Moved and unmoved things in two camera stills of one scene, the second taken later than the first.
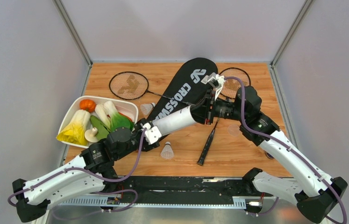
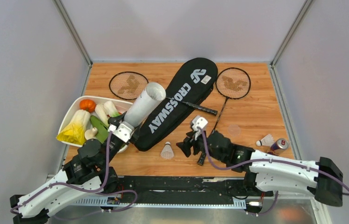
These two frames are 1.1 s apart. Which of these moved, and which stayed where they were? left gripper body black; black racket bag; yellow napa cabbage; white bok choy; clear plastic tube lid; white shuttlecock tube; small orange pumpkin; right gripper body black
Moved: white shuttlecock tube; left gripper body black; right gripper body black
Stayed: yellow napa cabbage; white bok choy; black racket bag; clear plastic tube lid; small orange pumpkin
